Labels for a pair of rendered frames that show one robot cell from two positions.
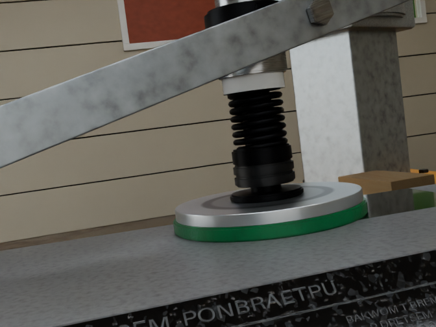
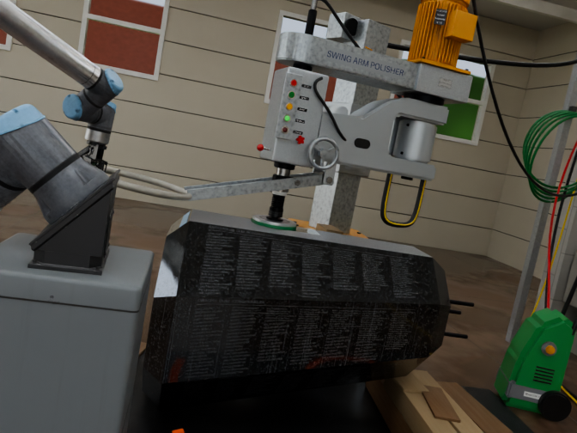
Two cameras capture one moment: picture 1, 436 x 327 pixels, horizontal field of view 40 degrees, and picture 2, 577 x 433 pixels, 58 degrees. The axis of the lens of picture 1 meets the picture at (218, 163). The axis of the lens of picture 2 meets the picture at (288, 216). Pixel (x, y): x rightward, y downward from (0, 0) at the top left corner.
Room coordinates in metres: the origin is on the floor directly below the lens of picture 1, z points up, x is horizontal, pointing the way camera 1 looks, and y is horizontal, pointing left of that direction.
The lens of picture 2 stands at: (-1.77, -0.22, 1.23)
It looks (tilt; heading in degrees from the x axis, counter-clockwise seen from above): 7 degrees down; 2
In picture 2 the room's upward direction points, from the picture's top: 11 degrees clockwise
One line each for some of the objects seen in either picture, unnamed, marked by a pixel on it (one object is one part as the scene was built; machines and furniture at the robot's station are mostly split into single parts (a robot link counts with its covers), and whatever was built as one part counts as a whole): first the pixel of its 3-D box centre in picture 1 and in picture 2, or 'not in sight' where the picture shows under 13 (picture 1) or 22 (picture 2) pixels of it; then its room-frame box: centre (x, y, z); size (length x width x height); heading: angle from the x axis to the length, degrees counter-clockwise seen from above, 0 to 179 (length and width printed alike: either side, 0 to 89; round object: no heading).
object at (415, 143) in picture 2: not in sight; (414, 141); (0.92, -0.66, 1.39); 0.19 x 0.19 x 0.20
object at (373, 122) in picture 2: not in sight; (367, 140); (0.81, -0.42, 1.35); 0.74 x 0.23 x 0.49; 112
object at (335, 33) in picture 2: not in sight; (343, 27); (1.48, -0.19, 2.00); 0.20 x 0.18 x 0.15; 10
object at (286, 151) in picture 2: not in sight; (308, 124); (0.71, -0.12, 1.36); 0.36 x 0.22 x 0.45; 112
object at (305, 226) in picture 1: (268, 205); (274, 221); (0.68, -0.05, 0.88); 0.22 x 0.22 x 0.04
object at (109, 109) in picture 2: not in sight; (101, 115); (0.24, 0.66, 1.23); 0.10 x 0.09 x 0.12; 163
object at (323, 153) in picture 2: not in sight; (320, 153); (0.61, -0.21, 1.24); 0.15 x 0.10 x 0.15; 112
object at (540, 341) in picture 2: not in sight; (543, 335); (1.29, -1.70, 0.43); 0.35 x 0.35 x 0.87; 85
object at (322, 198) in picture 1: (267, 202); (274, 220); (0.68, -0.05, 0.89); 0.21 x 0.21 x 0.01
